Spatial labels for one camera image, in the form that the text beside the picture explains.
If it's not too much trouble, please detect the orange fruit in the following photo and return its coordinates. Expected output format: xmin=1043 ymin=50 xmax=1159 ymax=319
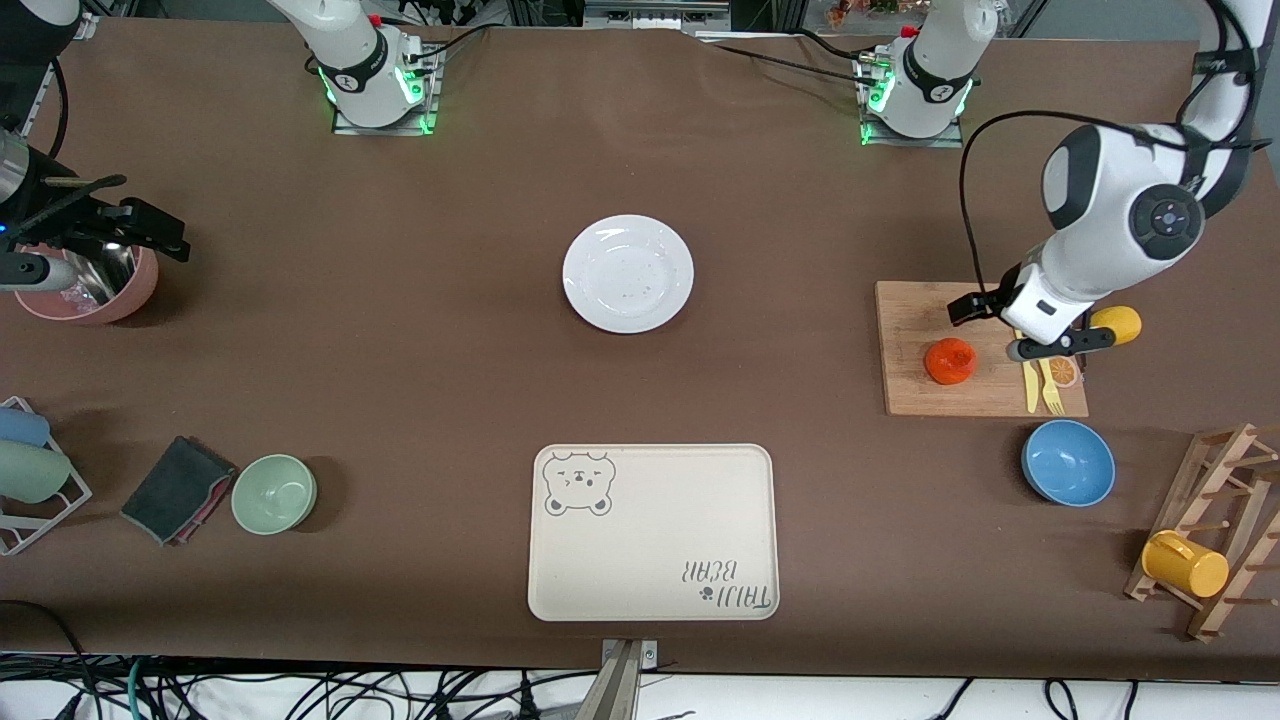
xmin=924 ymin=337 xmax=979 ymax=387

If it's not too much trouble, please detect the white round plate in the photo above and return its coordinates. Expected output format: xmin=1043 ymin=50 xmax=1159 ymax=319
xmin=562 ymin=214 xmax=695 ymax=335

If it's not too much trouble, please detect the pink bowl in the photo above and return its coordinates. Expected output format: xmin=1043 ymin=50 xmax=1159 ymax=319
xmin=14 ymin=245 xmax=160 ymax=326

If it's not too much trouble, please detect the metal scoop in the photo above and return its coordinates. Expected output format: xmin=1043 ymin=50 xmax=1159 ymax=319
xmin=62 ymin=245 xmax=139 ymax=306

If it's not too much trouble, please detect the yellow lemon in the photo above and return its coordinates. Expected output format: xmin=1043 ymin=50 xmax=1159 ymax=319
xmin=1090 ymin=305 xmax=1143 ymax=349

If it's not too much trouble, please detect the wooden cutting board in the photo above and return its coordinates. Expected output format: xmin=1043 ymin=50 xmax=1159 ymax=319
xmin=875 ymin=281 xmax=1090 ymax=419

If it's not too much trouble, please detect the blue bowl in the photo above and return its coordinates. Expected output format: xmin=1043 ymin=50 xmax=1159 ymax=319
xmin=1021 ymin=419 xmax=1117 ymax=508

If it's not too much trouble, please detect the light blue cup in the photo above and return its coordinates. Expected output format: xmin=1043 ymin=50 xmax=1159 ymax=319
xmin=0 ymin=405 xmax=51 ymax=448

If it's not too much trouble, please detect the wooden cup rack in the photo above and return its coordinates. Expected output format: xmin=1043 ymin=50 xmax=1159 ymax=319
xmin=1124 ymin=423 xmax=1280 ymax=643

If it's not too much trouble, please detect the dark grey folded cloth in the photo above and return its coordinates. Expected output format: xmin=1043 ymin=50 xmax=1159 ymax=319
xmin=120 ymin=435 xmax=239 ymax=547

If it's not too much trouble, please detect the pale green cup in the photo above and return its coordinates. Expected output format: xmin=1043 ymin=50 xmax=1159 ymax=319
xmin=0 ymin=440 xmax=73 ymax=505

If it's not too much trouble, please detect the pink folded cloth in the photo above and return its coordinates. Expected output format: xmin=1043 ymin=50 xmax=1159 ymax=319
xmin=170 ymin=462 xmax=239 ymax=547

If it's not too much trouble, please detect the light green bowl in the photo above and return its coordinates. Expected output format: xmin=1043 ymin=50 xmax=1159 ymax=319
xmin=231 ymin=454 xmax=319 ymax=536

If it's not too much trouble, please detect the yellow cup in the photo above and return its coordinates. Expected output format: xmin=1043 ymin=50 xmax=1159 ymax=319
xmin=1141 ymin=530 xmax=1231 ymax=599

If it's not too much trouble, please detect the cream bear print tray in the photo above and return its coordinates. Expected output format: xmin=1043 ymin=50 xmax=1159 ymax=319
xmin=527 ymin=443 xmax=780 ymax=623

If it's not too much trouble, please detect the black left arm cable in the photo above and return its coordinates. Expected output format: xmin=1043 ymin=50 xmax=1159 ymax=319
xmin=958 ymin=108 xmax=1201 ymax=301

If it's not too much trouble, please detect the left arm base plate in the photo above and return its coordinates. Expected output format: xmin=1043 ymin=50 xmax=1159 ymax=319
xmin=858 ymin=55 xmax=966 ymax=149

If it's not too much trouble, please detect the white wire rack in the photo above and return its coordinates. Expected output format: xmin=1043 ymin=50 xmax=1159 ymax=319
xmin=0 ymin=395 xmax=94 ymax=557

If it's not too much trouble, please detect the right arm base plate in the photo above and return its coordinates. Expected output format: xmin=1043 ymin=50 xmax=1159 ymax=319
xmin=332 ymin=45 xmax=441 ymax=136

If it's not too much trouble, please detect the black left base cable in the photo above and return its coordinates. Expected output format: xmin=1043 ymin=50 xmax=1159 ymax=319
xmin=695 ymin=30 xmax=886 ymax=86

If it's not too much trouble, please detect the black base cable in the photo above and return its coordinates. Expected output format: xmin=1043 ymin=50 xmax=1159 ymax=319
xmin=408 ymin=25 xmax=493 ymax=63
xmin=695 ymin=30 xmax=886 ymax=86

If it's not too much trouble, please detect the black right base cable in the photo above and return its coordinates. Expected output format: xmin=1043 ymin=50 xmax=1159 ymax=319
xmin=408 ymin=25 xmax=493 ymax=63

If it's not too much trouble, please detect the aluminium frame bar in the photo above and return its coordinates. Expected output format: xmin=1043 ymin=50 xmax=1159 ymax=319
xmin=583 ymin=0 xmax=731 ymax=31

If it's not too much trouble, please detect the aluminium camera mount post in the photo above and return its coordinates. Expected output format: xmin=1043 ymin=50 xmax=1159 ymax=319
xmin=588 ymin=638 xmax=661 ymax=720

